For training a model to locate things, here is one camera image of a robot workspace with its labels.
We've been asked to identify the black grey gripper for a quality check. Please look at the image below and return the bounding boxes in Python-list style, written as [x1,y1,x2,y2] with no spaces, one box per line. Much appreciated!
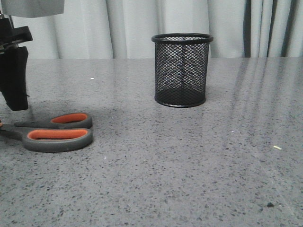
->
[0,0,65,111]

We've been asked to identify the grey orange handled scissors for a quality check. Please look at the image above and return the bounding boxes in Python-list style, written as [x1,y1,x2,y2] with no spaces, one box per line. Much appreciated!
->
[0,113,93,153]

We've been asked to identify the grey pleated curtain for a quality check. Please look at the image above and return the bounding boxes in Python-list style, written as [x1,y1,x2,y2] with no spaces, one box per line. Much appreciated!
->
[12,0,303,59]

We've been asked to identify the black wire mesh cup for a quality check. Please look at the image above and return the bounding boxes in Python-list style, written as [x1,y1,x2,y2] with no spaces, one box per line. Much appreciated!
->
[151,33,214,108]

